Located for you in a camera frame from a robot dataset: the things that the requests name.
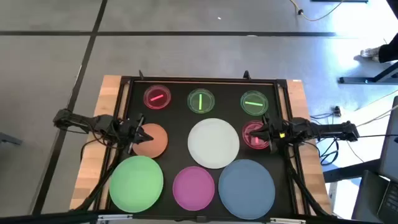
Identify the orange plastic plate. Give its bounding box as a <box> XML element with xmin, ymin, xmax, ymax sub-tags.
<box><xmin>132</xmin><ymin>123</ymin><xmax>169</xmax><ymax>159</ymax></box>

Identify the black left arm cable bundle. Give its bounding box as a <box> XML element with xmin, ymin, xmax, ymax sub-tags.
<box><xmin>73</xmin><ymin>136</ymin><xmax>123</xmax><ymax>213</ymax></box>

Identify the cream floor cable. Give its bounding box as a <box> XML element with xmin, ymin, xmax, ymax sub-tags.
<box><xmin>289</xmin><ymin>0</ymin><xmax>345</xmax><ymax>22</ymax></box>

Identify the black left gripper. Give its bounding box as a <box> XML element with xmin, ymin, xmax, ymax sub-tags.
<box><xmin>116</xmin><ymin>114</ymin><xmax>154</xmax><ymax>156</ymax></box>

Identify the grey laptop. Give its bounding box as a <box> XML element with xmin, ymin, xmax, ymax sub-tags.
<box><xmin>377</xmin><ymin>96</ymin><xmax>398</xmax><ymax>223</ymax></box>

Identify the black metal table frame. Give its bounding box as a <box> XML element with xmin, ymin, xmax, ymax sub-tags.
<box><xmin>0</xmin><ymin>75</ymin><xmax>398</xmax><ymax>224</ymax></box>

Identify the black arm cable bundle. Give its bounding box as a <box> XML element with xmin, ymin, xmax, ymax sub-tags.
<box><xmin>73</xmin><ymin>136</ymin><xmax>123</xmax><ymax>213</ymax></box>
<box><xmin>286</xmin><ymin>145</ymin><xmax>334</xmax><ymax>218</ymax></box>

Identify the magenta plastic plate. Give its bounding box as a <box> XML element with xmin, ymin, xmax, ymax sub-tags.
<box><xmin>172</xmin><ymin>166</ymin><xmax>216</xmax><ymax>212</ymax></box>

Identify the large green plastic plate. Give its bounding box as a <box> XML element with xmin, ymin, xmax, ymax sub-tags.
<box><xmin>109</xmin><ymin>155</ymin><xmax>164</xmax><ymax>213</ymax></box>

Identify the black stand base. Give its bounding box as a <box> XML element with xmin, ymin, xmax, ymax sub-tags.
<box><xmin>338</xmin><ymin>61</ymin><xmax>398</xmax><ymax>85</ymax></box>

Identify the white plastic plate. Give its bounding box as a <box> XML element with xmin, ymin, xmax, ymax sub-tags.
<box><xmin>187</xmin><ymin>118</ymin><xmax>241</xmax><ymax>170</ymax></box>

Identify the blue plastic plate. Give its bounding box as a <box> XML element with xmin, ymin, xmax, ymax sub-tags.
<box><xmin>218</xmin><ymin>159</ymin><xmax>276</xmax><ymax>220</ymax></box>

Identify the black floor cable tangle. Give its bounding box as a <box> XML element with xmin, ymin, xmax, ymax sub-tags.
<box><xmin>310</xmin><ymin>105</ymin><xmax>341</xmax><ymax>166</ymax></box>

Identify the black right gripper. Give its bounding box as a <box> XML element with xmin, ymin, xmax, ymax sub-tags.
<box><xmin>249</xmin><ymin>113</ymin><xmax>290</xmax><ymax>155</ymax></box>

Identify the black table mat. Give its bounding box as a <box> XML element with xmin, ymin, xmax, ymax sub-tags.
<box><xmin>126</xmin><ymin>81</ymin><xmax>295</xmax><ymax>218</ymax></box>

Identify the small clear green plate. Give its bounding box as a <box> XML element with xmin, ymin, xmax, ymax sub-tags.
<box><xmin>239</xmin><ymin>90</ymin><xmax>269</xmax><ymax>116</ymax></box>
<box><xmin>187</xmin><ymin>88</ymin><xmax>216</xmax><ymax>114</ymax></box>

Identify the person's leg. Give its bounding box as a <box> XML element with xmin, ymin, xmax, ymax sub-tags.
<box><xmin>377</xmin><ymin>40</ymin><xmax>398</xmax><ymax>63</ymax></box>

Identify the small clear red plate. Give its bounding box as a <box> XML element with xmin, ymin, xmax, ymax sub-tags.
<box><xmin>241</xmin><ymin>120</ymin><xmax>271</xmax><ymax>151</ymax></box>
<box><xmin>143</xmin><ymin>84</ymin><xmax>172</xmax><ymax>110</ymax></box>

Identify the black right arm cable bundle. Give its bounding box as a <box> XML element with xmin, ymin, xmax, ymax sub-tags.
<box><xmin>286</xmin><ymin>145</ymin><xmax>334</xmax><ymax>218</ymax></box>

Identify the person's shoe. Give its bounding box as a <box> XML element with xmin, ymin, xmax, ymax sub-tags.
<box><xmin>359</xmin><ymin>45</ymin><xmax>382</xmax><ymax>60</ymax></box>

